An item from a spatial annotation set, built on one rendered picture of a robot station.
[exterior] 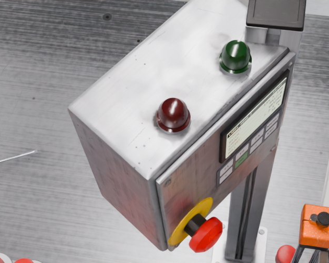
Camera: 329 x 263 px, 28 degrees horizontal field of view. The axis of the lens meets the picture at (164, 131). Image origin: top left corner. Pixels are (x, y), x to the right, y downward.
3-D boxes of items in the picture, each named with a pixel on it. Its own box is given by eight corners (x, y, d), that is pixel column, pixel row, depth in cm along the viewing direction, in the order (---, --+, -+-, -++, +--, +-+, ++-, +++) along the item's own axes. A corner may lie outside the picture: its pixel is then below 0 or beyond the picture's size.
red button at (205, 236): (176, 229, 60) (200, 251, 59) (204, 200, 61) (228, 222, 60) (177, 241, 63) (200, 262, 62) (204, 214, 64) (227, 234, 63)
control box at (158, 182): (98, 193, 68) (63, 106, 51) (210, 90, 73) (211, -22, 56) (168, 260, 65) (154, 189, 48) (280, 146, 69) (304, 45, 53)
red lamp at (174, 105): (150, 120, 50) (147, 106, 48) (173, 99, 51) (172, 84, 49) (174, 141, 49) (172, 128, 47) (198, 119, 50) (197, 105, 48)
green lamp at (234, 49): (212, 63, 52) (212, 47, 50) (234, 44, 53) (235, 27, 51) (236, 83, 51) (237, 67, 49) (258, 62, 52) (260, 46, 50)
